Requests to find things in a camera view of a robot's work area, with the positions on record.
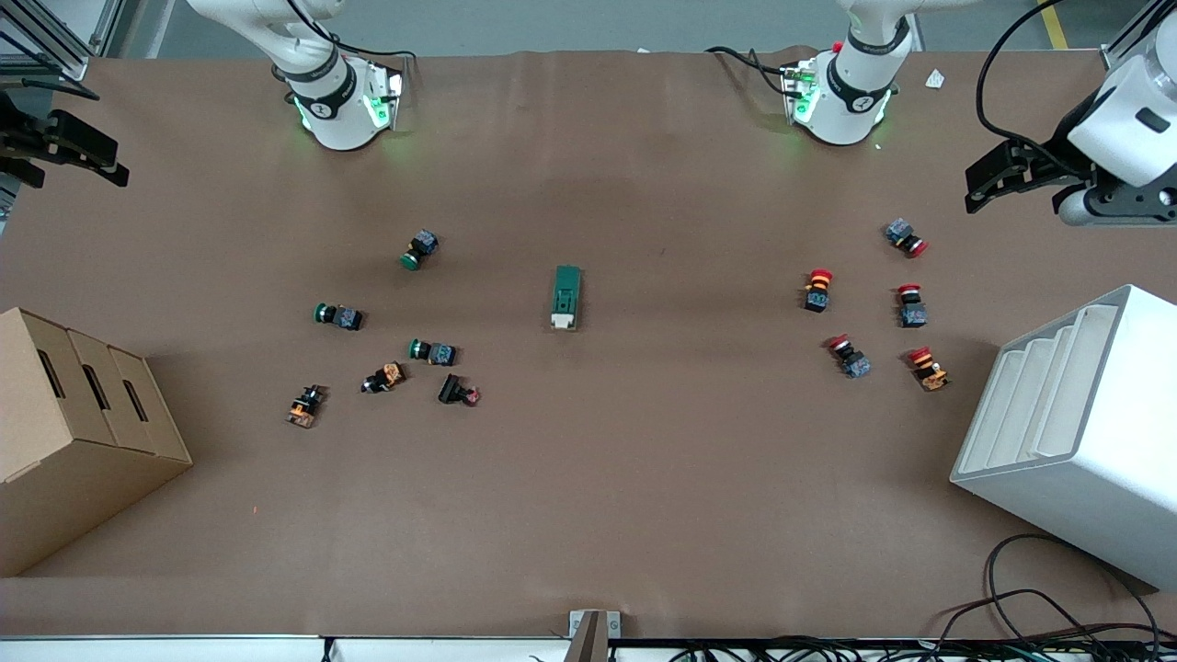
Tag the brown cardboard box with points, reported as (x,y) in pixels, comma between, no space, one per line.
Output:
(83,478)

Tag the black push button orange body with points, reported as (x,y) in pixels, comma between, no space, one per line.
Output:
(305,405)
(383,377)

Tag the brown table cover sheet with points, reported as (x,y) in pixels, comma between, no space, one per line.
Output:
(644,506)

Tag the green push button blue body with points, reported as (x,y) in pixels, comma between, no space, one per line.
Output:
(432,351)
(419,248)
(337,315)

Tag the grey metal camera bracket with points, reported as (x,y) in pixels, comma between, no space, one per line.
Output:
(588,639)

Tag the green load switch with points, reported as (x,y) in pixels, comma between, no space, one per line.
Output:
(565,294)

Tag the black push button red lens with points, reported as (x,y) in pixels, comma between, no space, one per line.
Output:
(458,391)

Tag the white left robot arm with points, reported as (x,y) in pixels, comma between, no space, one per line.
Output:
(846,101)

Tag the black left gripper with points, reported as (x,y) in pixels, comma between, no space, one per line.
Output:
(1045,158)

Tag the aluminium frame profile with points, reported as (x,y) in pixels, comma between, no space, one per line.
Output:
(1136,32)
(55,46)

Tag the small white paper scrap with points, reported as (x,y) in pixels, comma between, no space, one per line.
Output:
(935,78)

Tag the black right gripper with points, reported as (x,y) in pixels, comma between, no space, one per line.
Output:
(20,141)

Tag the red mushroom button orange body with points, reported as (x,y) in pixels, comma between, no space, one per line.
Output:
(929,368)

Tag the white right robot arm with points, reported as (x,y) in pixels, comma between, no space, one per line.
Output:
(336,119)

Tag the red mushroom button blue body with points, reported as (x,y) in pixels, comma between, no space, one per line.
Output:
(906,236)
(849,356)
(911,305)

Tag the white stepped rack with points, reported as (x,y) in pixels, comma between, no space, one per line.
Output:
(1103,478)

